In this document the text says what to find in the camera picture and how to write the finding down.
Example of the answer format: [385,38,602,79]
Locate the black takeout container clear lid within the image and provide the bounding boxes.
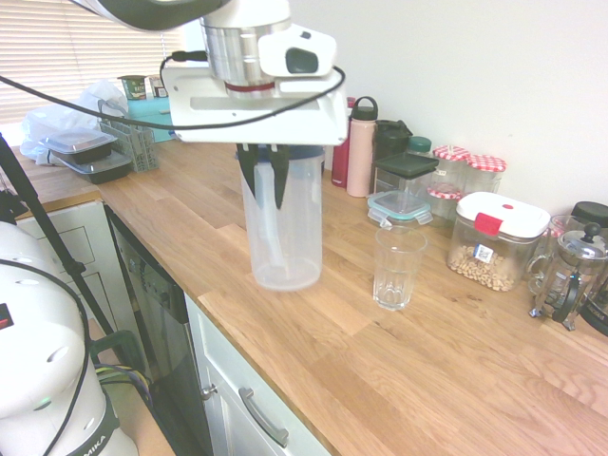
[39,131,118,165]
[55,151,135,186]

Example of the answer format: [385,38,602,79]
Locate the cereal container white lid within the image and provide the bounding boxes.
[446,191,553,294]

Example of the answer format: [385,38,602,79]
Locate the square canister black lid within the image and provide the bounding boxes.
[371,152,441,203]

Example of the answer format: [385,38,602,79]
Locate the coloured wire bundle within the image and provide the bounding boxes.
[94,362,154,396]

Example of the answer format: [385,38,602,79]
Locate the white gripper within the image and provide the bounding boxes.
[162,66,349,212]

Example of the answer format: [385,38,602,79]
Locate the white drawer cabinet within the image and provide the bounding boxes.
[17,200,140,334]

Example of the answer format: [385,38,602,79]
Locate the red water bottle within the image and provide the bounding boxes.
[330,96,357,188]

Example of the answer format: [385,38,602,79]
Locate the glass French press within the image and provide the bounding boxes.
[526,221,608,332]

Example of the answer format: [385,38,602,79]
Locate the clear glass mug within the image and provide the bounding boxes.
[525,214,579,298]

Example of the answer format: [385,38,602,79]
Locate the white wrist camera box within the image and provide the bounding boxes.
[256,23,338,79]

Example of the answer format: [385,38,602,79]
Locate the glass food container teal lid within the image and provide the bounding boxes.
[366,189,435,229]

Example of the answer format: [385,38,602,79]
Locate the black coffee appliance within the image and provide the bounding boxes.
[569,200,608,339]

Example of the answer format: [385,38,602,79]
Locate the pink water bottle black lid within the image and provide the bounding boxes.
[345,95,380,199]

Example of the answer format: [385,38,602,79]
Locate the window blinds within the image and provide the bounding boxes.
[0,0,184,126]

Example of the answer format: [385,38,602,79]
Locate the grey cutlery basket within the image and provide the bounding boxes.
[96,99,161,174]

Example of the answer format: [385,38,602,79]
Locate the clear plastic pitcher blue lid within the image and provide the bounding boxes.
[238,143,327,293]

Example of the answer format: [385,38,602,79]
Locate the jar with green lid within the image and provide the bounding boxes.
[407,135,435,161]

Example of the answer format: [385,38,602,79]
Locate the small jar red checkered lid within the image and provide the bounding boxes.
[426,185,462,230]

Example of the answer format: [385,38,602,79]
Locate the teal box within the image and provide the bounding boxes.
[126,96,174,143]

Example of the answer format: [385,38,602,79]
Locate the black tripod stand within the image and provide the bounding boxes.
[0,131,118,336]

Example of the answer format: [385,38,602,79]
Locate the dark green shaker bottle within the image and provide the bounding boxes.
[374,119,413,162]

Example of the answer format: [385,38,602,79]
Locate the silver cabinet handle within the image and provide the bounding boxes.
[237,386,292,448]

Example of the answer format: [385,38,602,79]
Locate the white cabinet door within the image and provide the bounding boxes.
[183,293,334,456]

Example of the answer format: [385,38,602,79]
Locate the green clamp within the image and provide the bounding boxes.
[86,329,144,377]

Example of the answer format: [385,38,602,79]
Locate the clear drinking glass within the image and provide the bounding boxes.
[372,224,429,313]

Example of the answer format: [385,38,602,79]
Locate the white plastic bag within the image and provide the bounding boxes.
[19,79,130,165]

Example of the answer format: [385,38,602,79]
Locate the green paper cup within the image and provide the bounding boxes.
[117,74,149,103]

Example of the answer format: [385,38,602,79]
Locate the black dishwasher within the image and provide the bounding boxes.
[104,203,216,456]

